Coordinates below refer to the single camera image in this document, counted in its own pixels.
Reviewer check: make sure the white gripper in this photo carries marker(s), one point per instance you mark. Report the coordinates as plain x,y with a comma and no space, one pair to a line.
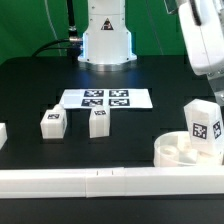
202,23

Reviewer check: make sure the white round stool seat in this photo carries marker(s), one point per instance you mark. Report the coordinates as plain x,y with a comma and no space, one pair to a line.
174,149

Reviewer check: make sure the white sheet with tags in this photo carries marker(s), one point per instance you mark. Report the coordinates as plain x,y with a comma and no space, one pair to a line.
114,98

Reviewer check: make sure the white front barrier rail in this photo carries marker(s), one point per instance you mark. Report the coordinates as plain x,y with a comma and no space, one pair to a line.
99,182

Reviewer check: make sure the white barrier rail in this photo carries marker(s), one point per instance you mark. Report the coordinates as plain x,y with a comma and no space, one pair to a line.
3,134
99,182

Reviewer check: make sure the white left barrier rail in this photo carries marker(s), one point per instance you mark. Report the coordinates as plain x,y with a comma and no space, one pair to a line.
3,134

